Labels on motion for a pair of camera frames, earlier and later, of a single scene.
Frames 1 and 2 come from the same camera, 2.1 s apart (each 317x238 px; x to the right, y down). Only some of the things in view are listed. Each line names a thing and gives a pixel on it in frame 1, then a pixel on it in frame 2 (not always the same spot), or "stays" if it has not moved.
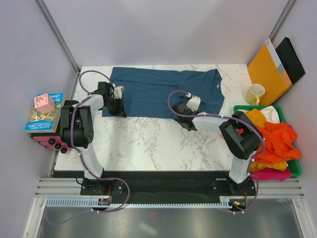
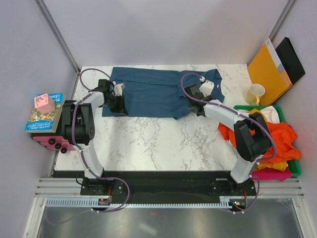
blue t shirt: [153, 92] stays
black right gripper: [192, 111] → [204, 96]
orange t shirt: [279, 138] stays
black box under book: [68, 105] stays
